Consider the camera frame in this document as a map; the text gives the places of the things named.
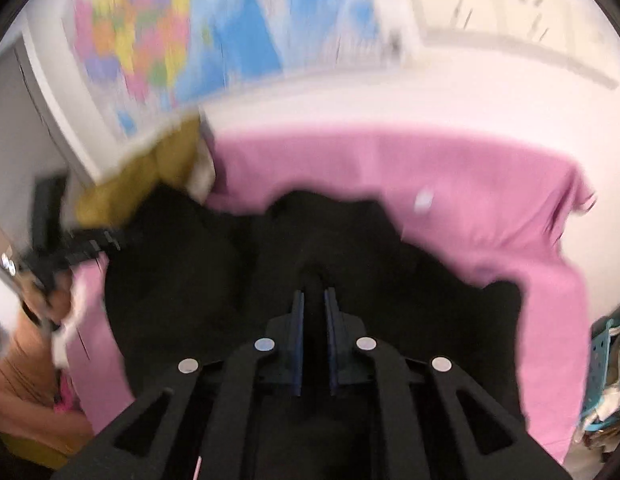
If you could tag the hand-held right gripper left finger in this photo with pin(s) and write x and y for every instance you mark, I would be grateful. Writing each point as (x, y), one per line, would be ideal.
(297, 310)

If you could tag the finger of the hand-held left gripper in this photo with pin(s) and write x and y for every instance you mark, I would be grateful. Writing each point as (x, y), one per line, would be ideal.
(95, 245)

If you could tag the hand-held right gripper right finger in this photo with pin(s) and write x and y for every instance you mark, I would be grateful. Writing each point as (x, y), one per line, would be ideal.
(331, 320)

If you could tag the black jacket with gold buttons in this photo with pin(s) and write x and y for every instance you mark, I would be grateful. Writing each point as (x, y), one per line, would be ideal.
(190, 285)

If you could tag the cream clothes pile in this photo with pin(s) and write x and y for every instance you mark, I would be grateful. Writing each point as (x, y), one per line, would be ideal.
(204, 170)

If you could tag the person's left hand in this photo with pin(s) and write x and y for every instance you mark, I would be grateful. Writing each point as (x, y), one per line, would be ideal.
(57, 307)

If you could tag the white cloth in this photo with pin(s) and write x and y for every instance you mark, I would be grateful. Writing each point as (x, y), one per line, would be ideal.
(82, 310)

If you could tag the tan coat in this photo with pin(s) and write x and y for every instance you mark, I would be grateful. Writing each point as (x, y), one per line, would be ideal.
(135, 185)

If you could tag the grey door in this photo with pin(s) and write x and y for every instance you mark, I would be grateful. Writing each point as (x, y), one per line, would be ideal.
(20, 135)

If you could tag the blue plastic basket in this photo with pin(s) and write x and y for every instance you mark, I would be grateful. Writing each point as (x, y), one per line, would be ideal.
(610, 350)

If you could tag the colourful wall map poster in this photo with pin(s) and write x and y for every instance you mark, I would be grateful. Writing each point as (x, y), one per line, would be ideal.
(215, 25)

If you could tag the white wall chart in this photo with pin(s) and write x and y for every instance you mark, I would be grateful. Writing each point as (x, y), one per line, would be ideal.
(490, 10)

